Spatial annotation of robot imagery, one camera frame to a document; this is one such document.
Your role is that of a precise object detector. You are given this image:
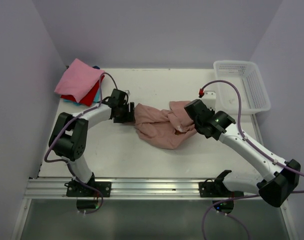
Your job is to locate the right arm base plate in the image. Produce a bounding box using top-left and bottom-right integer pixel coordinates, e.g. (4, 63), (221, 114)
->
(198, 179), (244, 198)

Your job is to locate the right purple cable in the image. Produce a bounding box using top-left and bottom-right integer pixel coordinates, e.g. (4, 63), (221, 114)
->
(200, 79), (304, 240)

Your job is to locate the aluminium mounting rail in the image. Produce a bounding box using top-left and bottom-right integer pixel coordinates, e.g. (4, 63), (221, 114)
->
(24, 177), (270, 200)

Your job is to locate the folded red t shirt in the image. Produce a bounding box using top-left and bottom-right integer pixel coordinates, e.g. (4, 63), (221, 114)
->
(61, 80), (100, 107)

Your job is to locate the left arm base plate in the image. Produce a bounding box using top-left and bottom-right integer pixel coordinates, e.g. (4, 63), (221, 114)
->
(64, 180), (112, 198)

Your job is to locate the folded teal t shirt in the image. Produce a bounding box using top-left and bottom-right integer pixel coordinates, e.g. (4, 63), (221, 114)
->
(63, 65), (104, 107)

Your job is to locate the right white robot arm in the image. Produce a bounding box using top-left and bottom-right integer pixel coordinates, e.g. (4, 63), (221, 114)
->
(184, 99), (301, 208)

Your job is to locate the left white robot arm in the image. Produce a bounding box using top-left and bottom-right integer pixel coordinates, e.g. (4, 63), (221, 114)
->
(44, 88), (135, 197)

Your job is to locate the white plastic basket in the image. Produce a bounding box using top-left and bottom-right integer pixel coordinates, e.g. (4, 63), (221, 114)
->
(213, 60), (271, 115)

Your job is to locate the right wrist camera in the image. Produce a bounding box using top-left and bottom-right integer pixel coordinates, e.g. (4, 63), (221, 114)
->
(199, 88), (216, 111)

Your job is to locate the folded pink t shirt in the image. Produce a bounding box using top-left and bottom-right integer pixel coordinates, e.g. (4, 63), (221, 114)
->
(54, 58), (106, 103)

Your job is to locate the dusty pink printed t shirt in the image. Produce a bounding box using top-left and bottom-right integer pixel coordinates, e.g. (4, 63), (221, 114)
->
(135, 101), (197, 150)

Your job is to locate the purple cable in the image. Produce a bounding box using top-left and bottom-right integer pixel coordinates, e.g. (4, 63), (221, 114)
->
(200, 79), (304, 240)
(44, 72), (119, 215)

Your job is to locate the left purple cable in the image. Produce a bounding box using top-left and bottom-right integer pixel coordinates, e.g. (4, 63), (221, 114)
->
(44, 72), (119, 215)

